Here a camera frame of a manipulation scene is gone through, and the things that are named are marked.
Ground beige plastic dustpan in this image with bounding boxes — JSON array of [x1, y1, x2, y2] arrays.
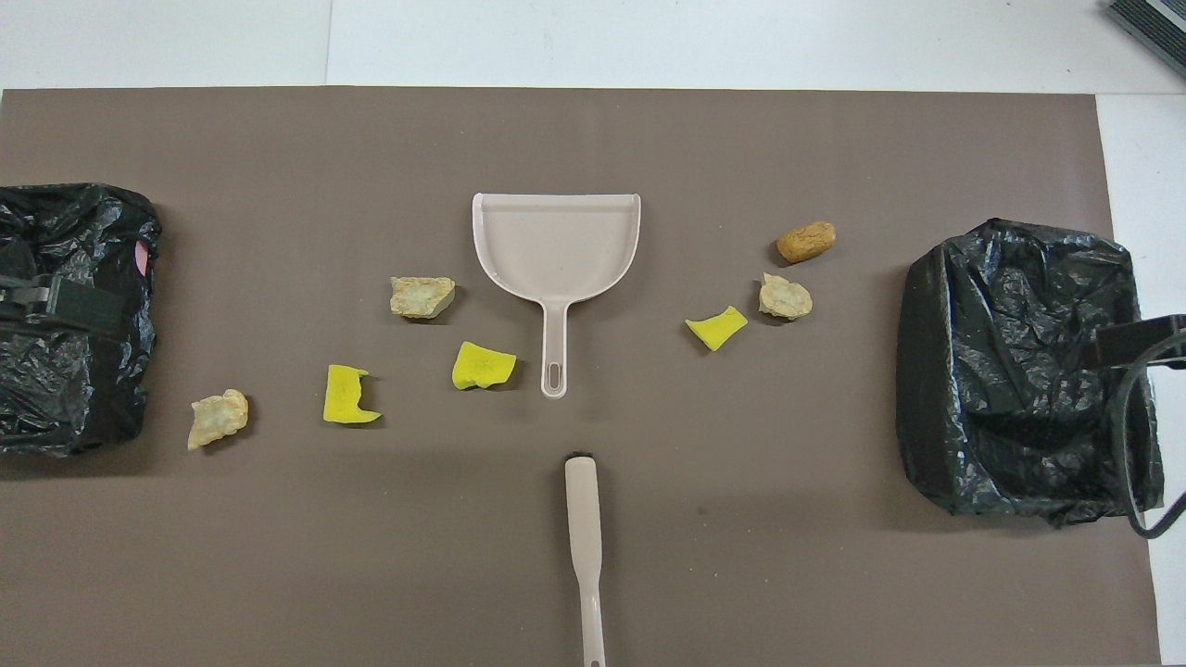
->
[[472, 192, 642, 400]]

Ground rounded yellow sponge piece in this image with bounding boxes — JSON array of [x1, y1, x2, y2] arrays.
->
[[451, 341, 518, 392]]

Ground curved yellow sponge piece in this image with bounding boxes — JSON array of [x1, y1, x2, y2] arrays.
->
[[685, 306, 750, 352]]

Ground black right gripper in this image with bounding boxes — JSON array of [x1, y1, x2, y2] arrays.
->
[[1093, 314, 1186, 370]]

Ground brown table mat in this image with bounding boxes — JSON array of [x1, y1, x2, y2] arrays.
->
[[0, 87, 1164, 667]]

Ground black bag bin pink sticker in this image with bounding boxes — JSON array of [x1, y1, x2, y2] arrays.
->
[[0, 182, 163, 458]]

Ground pale beige foam scrap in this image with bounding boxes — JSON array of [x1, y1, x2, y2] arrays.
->
[[187, 388, 250, 452]]

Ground beige hand brush black bristles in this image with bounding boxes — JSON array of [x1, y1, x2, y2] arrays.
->
[[564, 451, 608, 667]]

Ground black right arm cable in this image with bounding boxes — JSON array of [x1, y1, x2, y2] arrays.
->
[[1110, 333, 1186, 540]]

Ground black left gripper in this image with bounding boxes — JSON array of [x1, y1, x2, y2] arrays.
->
[[42, 276, 126, 336]]

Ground black bag lined bin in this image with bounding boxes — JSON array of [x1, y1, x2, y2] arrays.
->
[[895, 218, 1166, 529]]

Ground beige brown-edged foam scrap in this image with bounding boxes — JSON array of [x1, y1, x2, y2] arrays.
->
[[388, 275, 458, 321]]

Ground brown bread-like lump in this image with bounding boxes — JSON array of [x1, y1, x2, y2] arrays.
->
[[776, 220, 837, 265]]

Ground notched yellow sponge piece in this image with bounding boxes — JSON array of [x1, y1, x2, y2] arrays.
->
[[322, 364, 383, 425]]

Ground round beige foam scrap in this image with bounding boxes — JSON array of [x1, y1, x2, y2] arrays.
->
[[758, 271, 814, 321]]

